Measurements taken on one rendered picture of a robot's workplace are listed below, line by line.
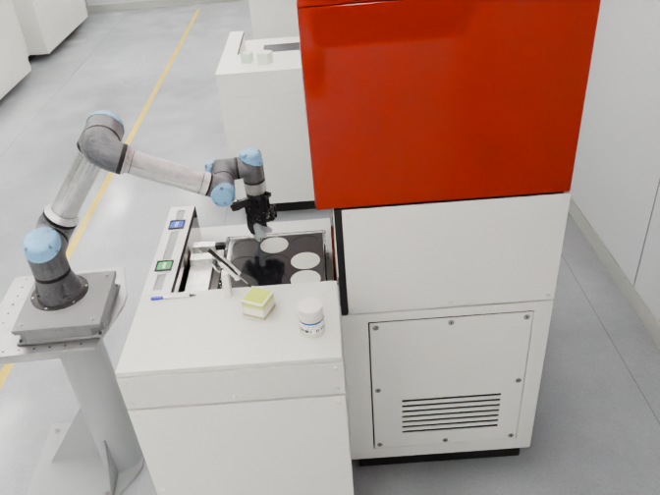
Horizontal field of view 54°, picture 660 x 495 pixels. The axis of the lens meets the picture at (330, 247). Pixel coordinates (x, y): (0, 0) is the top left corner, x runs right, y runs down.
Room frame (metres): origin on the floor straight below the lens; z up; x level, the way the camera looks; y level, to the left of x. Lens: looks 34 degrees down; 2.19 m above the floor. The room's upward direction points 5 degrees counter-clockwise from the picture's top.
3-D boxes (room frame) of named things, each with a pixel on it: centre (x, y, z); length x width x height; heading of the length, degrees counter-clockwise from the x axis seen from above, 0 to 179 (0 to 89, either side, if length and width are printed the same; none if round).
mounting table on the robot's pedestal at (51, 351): (1.78, 0.96, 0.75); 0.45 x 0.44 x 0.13; 92
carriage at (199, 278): (1.83, 0.46, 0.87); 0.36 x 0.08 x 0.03; 179
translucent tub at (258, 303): (1.49, 0.22, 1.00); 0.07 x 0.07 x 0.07; 64
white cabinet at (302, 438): (1.76, 0.30, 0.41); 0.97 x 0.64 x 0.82; 179
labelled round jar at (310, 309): (1.39, 0.07, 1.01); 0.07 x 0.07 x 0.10
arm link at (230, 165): (1.95, 0.34, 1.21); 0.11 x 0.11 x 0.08; 6
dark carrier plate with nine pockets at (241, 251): (1.84, 0.20, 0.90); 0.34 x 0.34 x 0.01; 89
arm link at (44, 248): (1.78, 0.93, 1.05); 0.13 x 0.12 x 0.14; 6
